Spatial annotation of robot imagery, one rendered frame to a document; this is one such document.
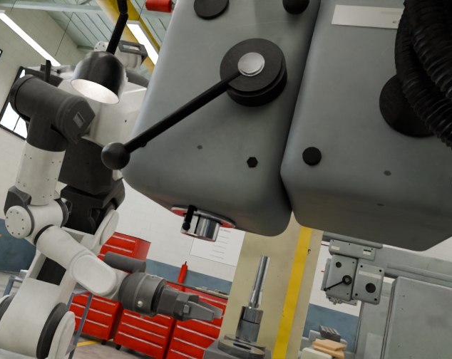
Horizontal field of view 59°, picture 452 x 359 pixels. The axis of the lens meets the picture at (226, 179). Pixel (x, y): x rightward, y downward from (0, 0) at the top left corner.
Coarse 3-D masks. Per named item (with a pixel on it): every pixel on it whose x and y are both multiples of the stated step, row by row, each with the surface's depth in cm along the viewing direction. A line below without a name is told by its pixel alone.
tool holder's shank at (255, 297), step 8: (264, 256) 87; (264, 264) 87; (256, 272) 87; (264, 272) 87; (256, 280) 86; (264, 280) 87; (256, 288) 86; (256, 296) 85; (248, 304) 86; (256, 304) 85
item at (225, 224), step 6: (174, 204) 50; (174, 210) 50; (180, 210) 49; (186, 210) 48; (198, 210) 47; (204, 210) 47; (204, 216) 48; (210, 216) 47; (216, 216) 48; (222, 216) 48; (222, 222) 49; (228, 222) 49; (234, 222) 50
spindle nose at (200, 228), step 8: (200, 216) 49; (192, 224) 49; (200, 224) 49; (208, 224) 49; (216, 224) 50; (184, 232) 49; (192, 232) 49; (200, 232) 49; (208, 232) 49; (216, 232) 50; (208, 240) 51
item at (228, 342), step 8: (232, 336) 85; (216, 344) 78; (224, 344) 72; (232, 344) 74; (240, 344) 77; (248, 344) 80; (256, 344) 83; (208, 352) 70; (216, 352) 70; (224, 352) 72; (232, 352) 71; (240, 352) 70; (248, 352) 70; (256, 352) 73; (264, 352) 84
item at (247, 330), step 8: (248, 312) 84; (240, 320) 84; (248, 320) 83; (256, 320) 83; (240, 328) 83; (248, 328) 83; (256, 328) 83; (240, 336) 83; (248, 336) 82; (256, 336) 83
